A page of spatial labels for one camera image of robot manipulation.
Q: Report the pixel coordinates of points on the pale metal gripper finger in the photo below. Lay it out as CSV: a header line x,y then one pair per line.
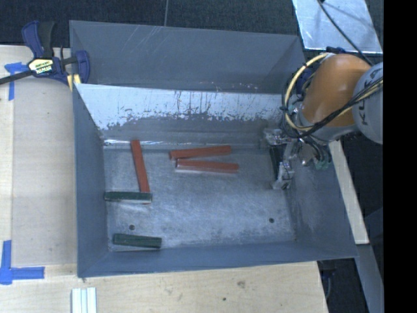
x,y
285,174
276,137

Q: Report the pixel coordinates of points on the red-brown flat block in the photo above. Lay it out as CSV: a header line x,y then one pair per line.
x,y
208,166
140,166
200,152

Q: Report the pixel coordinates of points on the grey metal bin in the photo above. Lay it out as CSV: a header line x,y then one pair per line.
x,y
202,207

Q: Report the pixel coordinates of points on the dark green flat block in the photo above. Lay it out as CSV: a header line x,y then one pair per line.
x,y
127,196
137,240

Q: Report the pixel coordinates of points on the pale wood board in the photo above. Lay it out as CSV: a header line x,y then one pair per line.
x,y
42,174

